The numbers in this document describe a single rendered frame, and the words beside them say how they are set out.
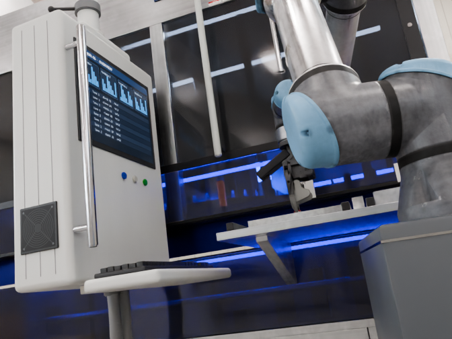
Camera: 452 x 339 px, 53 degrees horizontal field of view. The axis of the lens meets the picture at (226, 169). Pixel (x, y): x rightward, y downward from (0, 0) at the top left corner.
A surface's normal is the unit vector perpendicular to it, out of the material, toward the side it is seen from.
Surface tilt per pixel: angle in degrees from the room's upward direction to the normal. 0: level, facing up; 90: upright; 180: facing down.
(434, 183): 73
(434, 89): 88
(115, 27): 90
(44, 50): 90
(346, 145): 139
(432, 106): 97
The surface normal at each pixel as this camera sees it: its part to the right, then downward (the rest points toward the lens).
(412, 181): -0.92, -0.26
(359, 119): -0.05, -0.05
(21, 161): -0.36, -0.19
